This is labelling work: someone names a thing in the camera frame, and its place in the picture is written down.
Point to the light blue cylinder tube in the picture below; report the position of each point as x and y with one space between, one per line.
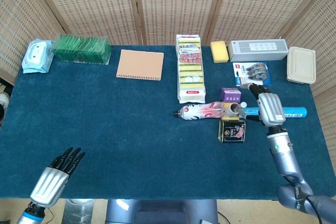
295 112

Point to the blue wet wipes pack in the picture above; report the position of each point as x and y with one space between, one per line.
36 56

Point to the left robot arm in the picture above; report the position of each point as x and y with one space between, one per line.
30 214

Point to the blue table cloth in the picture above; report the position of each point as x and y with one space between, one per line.
118 134

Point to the wicker folding screen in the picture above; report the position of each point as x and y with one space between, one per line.
178 6

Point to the orange spiral notebook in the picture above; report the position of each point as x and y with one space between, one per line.
140 64

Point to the small yellow block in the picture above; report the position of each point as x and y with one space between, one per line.
229 117

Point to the small purple box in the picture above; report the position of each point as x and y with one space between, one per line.
231 95

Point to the black luncheon meat can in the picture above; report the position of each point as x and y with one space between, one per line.
231 130

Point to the plastic bottle red white label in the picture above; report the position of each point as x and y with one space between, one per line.
199 111

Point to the yellow sponge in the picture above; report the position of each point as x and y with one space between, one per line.
219 52

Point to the beige lidded food container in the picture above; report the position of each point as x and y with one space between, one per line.
301 65

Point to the yellow sponge multipack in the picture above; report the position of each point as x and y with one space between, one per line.
191 72

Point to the silver metal stand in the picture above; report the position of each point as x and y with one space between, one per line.
78 212

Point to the correction tape blister pack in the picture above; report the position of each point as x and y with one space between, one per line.
252 73

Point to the clear box of green packets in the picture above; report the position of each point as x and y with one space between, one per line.
81 49

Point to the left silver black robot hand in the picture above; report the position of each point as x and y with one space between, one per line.
50 184

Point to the grey cardboard roll core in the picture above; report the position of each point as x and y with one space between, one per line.
231 112

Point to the grey white power strip box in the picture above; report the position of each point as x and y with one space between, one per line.
257 51

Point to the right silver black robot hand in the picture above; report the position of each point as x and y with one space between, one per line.
270 108

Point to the white shoe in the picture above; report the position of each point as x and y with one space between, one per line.
4 99

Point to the blue grey robot torso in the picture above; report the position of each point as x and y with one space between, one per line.
162 212

